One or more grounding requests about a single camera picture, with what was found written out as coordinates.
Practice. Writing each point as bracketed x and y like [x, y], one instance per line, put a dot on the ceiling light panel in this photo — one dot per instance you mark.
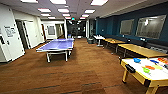
[29, 1]
[66, 15]
[46, 14]
[63, 10]
[85, 15]
[99, 2]
[44, 10]
[89, 11]
[58, 1]

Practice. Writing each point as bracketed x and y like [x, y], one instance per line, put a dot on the green exit sign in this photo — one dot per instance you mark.
[72, 19]

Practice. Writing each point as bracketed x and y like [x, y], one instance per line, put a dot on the dark grey floor bin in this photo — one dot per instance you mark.
[90, 41]

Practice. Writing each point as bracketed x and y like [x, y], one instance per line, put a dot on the small white table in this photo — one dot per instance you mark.
[99, 37]

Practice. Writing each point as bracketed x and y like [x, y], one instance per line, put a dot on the white table with colourful dishes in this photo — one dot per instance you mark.
[133, 66]

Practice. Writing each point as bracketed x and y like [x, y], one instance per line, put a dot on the blue plastic bowl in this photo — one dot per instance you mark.
[137, 60]

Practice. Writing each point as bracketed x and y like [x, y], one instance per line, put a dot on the white framed hallway window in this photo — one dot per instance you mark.
[50, 30]

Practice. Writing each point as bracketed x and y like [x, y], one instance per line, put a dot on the blue ping pong table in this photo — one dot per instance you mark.
[55, 45]

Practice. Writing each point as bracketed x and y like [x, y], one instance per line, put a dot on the long wooden table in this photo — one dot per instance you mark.
[143, 50]
[115, 41]

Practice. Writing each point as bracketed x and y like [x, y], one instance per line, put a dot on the white wall notice paper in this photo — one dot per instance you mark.
[10, 31]

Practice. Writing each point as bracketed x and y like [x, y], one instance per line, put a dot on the interior glass window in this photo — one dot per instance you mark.
[150, 26]
[126, 26]

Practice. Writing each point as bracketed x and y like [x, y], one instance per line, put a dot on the orange snack packets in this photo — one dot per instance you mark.
[162, 60]

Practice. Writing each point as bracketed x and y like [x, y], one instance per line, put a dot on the small flat blue object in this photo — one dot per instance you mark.
[154, 61]

